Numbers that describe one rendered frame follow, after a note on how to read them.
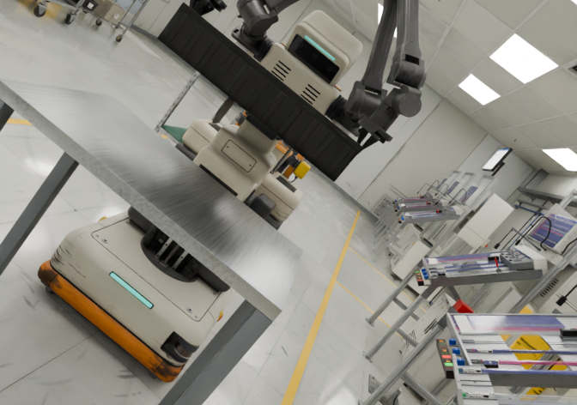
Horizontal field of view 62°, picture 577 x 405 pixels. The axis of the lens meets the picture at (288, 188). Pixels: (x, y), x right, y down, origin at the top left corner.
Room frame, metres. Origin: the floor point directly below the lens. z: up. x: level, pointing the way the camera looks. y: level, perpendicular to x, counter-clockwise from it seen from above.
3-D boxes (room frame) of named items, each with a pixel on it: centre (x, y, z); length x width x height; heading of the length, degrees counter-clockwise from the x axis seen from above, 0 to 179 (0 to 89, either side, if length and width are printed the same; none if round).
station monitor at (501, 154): (6.79, -2.02, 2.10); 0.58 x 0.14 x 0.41; 174
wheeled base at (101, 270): (1.86, 0.20, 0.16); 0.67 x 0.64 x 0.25; 179
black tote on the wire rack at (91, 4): (6.42, 3.82, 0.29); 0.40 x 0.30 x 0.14; 174
